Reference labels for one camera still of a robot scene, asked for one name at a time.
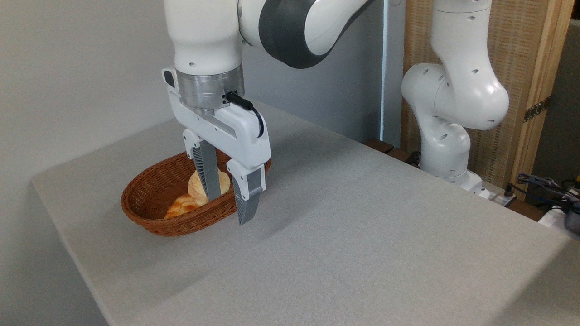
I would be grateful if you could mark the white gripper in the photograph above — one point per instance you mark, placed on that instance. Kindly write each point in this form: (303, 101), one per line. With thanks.
(235, 131)

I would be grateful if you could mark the round pale bread roll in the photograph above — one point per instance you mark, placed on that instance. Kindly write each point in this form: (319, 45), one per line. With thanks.
(195, 190)

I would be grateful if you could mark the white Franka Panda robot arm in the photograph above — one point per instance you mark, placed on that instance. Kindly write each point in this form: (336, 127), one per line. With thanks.
(204, 36)

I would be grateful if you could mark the golden braided bread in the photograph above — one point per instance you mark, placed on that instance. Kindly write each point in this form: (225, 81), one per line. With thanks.
(181, 207)

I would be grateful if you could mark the brown wicker basket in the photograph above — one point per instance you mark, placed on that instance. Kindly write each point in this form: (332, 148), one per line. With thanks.
(149, 199)

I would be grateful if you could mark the white vertical pole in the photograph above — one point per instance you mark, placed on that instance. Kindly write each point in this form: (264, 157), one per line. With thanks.
(385, 68)

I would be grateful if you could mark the wooden woven folding screen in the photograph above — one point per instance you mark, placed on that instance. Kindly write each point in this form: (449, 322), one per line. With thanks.
(512, 45)

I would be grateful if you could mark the metal screen hinge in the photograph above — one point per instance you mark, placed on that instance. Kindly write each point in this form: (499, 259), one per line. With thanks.
(537, 110)

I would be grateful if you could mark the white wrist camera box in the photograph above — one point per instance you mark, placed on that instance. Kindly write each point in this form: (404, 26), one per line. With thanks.
(169, 79)

